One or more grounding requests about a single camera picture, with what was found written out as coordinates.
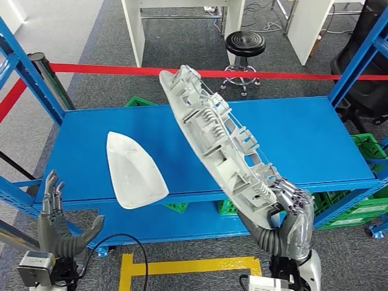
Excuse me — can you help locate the black round stool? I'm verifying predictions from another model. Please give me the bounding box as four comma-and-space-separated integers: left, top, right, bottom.
220, 31, 266, 98

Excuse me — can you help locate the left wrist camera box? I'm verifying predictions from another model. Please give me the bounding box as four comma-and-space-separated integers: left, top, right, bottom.
17, 250, 57, 288

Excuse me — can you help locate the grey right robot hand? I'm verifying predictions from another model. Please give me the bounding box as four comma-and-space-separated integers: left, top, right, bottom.
238, 178, 314, 262

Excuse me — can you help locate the red barrier belt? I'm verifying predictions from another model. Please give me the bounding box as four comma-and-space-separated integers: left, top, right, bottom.
50, 62, 388, 82
0, 78, 28, 123

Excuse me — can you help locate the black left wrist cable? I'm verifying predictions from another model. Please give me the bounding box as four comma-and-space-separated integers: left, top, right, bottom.
79, 234, 149, 291

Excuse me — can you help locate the white desk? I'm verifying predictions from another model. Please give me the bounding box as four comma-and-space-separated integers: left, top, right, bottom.
270, 0, 364, 67
121, 0, 246, 69

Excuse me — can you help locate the green plastic crate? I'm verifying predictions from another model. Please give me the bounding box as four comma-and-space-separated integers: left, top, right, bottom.
351, 133, 388, 173
124, 96, 157, 108
217, 199, 241, 217
163, 202, 189, 213
312, 186, 388, 230

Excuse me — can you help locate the blue metal shelf rack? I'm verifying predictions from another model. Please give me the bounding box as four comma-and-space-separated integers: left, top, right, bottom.
0, 5, 388, 258

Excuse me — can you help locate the white plastic cover part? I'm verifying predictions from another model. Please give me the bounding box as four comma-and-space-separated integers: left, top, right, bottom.
106, 131, 169, 210

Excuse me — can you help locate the white floor cable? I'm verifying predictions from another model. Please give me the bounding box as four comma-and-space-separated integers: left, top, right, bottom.
242, 2, 282, 34

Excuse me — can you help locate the black office chair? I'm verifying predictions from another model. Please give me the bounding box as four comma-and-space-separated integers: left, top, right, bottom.
331, 0, 388, 133

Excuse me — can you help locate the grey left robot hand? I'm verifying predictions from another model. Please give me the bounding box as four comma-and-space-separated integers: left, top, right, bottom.
38, 170, 105, 260

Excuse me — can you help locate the chrome barrier post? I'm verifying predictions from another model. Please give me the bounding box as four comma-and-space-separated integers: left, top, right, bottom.
0, 218, 41, 255
29, 52, 76, 112

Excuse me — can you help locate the grey plastic wheel hubcap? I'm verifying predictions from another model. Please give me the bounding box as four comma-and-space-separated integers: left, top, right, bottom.
159, 65, 281, 230

